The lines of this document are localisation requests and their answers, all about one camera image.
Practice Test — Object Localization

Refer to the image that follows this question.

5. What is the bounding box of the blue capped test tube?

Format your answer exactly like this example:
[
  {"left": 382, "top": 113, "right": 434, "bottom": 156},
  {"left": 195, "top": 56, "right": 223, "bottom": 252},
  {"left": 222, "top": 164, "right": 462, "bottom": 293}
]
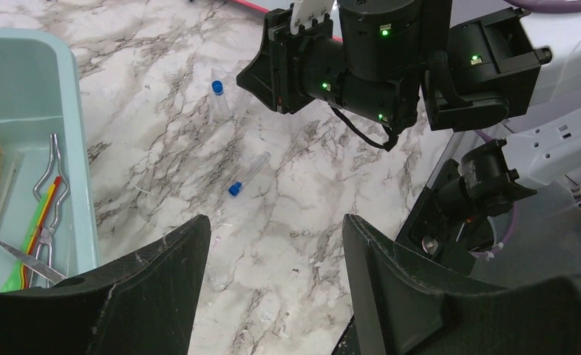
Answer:
[
  {"left": 211, "top": 80, "right": 231, "bottom": 120},
  {"left": 228, "top": 152, "right": 271, "bottom": 197}
]

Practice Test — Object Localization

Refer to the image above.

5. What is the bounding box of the red yellow green spatula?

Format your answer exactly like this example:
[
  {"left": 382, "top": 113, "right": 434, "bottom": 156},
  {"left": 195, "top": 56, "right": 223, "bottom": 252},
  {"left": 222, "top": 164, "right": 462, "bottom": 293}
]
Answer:
[{"left": 0, "top": 176, "right": 62, "bottom": 292}]

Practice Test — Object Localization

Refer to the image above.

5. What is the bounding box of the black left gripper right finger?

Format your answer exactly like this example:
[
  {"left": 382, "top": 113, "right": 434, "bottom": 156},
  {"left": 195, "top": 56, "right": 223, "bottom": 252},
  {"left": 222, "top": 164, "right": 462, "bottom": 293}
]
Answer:
[{"left": 342, "top": 214, "right": 581, "bottom": 354}]

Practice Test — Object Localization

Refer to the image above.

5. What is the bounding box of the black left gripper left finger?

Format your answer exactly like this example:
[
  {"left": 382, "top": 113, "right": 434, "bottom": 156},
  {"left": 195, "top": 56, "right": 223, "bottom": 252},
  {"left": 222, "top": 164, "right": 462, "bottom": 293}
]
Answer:
[{"left": 0, "top": 214, "right": 211, "bottom": 354}]

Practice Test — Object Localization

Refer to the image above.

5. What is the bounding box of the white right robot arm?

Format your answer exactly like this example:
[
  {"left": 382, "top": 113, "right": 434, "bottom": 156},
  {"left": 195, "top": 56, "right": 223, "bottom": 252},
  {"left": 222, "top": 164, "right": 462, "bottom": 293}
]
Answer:
[{"left": 237, "top": 1, "right": 581, "bottom": 274}]

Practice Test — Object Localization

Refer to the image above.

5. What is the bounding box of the teal plastic bin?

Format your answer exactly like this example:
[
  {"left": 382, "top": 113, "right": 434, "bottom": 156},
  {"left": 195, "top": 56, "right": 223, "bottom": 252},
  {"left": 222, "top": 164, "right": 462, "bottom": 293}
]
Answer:
[{"left": 0, "top": 28, "right": 99, "bottom": 289}]

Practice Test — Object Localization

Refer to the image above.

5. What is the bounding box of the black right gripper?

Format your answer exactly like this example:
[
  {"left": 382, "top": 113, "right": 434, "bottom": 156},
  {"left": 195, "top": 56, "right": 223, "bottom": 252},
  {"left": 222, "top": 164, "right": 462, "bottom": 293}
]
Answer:
[{"left": 237, "top": 1, "right": 452, "bottom": 135}]

